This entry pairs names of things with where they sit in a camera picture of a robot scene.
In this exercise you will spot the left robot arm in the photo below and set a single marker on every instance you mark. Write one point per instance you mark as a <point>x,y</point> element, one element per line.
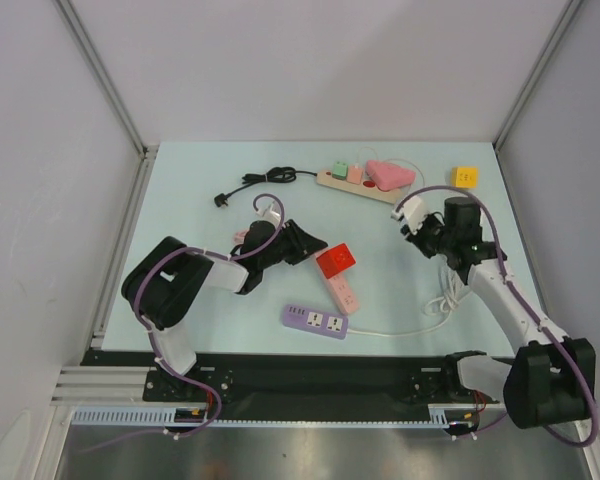
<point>163,286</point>

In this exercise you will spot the orange adapter plug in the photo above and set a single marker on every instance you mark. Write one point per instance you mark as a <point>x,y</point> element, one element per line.
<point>355,174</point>

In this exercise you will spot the purple power strip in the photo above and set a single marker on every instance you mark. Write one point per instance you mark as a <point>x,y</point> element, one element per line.
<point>313,321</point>

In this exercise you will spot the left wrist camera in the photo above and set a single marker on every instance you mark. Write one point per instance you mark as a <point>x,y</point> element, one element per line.
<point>271,214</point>

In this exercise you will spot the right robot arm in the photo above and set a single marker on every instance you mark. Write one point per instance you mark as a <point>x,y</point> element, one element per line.
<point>551,379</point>

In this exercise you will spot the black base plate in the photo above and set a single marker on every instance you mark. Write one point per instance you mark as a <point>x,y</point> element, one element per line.
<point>312,388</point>

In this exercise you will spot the beige power strip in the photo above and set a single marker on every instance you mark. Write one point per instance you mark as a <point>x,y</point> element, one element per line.
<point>367,188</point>

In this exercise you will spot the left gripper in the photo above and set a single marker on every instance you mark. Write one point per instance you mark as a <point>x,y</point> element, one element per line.
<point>302,244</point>

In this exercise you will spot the pink power strip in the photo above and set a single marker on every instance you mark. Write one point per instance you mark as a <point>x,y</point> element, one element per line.
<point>342,294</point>

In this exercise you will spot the red cube socket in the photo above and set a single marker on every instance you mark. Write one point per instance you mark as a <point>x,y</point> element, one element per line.
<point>335,260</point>

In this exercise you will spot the pink triangular socket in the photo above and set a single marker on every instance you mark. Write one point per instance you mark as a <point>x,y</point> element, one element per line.
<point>388,176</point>

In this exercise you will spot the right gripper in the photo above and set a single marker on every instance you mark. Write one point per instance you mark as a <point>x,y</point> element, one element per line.
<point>425,240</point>

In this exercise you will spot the yellow cube socket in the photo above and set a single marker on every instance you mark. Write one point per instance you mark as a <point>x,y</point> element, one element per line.
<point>464,177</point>

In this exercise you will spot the green adapter plug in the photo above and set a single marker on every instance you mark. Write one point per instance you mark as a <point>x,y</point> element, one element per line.
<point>339,170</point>

